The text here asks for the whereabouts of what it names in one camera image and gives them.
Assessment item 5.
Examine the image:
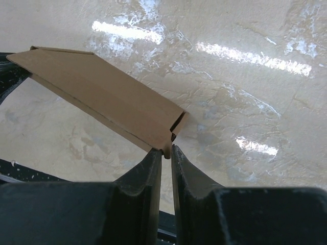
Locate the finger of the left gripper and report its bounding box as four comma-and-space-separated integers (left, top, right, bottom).
0, 53, 31, 104

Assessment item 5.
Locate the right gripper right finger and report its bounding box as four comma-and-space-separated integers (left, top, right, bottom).
171, 145, 326, 244

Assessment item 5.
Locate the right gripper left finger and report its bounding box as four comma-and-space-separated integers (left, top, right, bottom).
1, 149, 162, 244

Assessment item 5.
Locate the brown cardboard paper box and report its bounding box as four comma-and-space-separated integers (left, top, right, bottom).
6, 46, 188, 159

